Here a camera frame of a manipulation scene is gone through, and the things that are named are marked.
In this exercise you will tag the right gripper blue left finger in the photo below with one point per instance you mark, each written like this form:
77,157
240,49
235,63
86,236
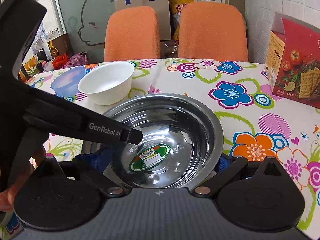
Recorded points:
97,161

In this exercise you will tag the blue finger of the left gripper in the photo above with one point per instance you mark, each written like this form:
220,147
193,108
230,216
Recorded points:
52,114

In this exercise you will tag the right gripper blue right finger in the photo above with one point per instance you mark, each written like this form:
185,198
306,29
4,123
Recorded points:
223,163

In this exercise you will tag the blue translucent plastic bowl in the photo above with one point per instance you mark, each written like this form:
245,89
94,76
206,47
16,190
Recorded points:
66,84

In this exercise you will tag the stainless steel bowl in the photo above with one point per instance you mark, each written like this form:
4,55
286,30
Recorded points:
182,142

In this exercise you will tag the white ceramic bowl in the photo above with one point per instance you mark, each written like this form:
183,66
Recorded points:
109,83

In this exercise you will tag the left hand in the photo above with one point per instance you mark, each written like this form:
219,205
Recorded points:
8,196

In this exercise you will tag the brown paper bag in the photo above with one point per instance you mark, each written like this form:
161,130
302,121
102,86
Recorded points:
60,45

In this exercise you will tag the red orange object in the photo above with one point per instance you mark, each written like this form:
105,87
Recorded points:
60,61

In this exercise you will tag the purple floral fabric bag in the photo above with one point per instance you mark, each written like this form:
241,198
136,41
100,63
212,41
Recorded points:
79,59

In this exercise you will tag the frosted glass cat door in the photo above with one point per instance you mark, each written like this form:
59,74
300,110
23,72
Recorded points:
85,22

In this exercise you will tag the left orange chair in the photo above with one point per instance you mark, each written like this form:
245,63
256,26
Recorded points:
132,34

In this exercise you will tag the orange chair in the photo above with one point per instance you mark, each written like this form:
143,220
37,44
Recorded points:
211,30
132,34

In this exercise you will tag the red cracker box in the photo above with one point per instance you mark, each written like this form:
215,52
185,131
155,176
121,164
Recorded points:
292,61

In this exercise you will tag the right orange chair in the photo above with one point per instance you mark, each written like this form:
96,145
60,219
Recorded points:
211,30

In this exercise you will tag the yellow snack bag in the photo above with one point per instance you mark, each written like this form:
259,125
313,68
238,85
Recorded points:
176,7

